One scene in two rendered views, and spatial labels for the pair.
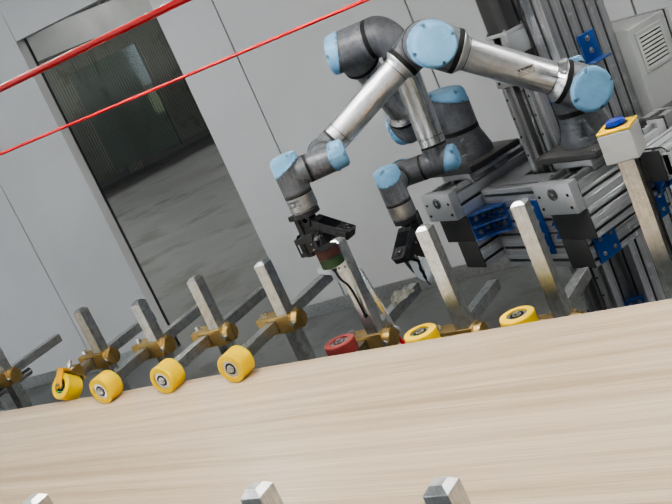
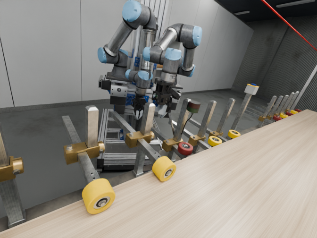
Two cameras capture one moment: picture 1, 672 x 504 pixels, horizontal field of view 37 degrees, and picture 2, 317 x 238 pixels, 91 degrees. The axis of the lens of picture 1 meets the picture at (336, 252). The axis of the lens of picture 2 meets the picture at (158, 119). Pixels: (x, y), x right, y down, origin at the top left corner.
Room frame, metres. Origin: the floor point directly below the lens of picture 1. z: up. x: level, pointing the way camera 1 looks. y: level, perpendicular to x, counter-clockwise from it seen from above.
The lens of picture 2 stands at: (2.37, 0.83, 1.36)
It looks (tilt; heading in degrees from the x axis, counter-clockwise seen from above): 25 degrees down; 281
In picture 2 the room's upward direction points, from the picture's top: 12 degrees clockwise
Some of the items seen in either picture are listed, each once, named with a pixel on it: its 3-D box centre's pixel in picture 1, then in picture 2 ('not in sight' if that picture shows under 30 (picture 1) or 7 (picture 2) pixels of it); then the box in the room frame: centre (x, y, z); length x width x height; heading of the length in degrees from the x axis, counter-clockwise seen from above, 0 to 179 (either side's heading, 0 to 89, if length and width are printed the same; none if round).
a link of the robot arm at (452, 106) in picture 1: (449, 108); (120, 56); (3.08, -0.51, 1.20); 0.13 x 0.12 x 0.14; 66
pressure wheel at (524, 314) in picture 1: (524, 335); (231, 138); (2.02, -0.30, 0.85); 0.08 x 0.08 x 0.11
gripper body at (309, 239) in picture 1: (312, 231); (163, 92); (2.53, 0.03, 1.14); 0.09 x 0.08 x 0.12; 52
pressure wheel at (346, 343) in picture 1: (347, 359); (183, 153); (2.34, 0.08, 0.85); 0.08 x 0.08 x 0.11
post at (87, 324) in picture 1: (114, 375); not in sight; (2.99, 0.79, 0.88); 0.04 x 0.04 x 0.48; 53
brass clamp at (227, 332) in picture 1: (215, 335); (85, 150); (2.71, 0.41, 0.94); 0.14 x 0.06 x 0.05; 53
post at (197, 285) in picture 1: (229, 351); (90, 160); (2.70, 0.39, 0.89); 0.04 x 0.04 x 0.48; 53
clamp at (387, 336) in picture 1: (372, 341); (173, 144); (2.41, 0.01, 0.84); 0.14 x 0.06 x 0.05; 53
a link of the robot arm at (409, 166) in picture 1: (405, 173); (134, 75); (2.83, -0.28, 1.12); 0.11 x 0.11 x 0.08; 66
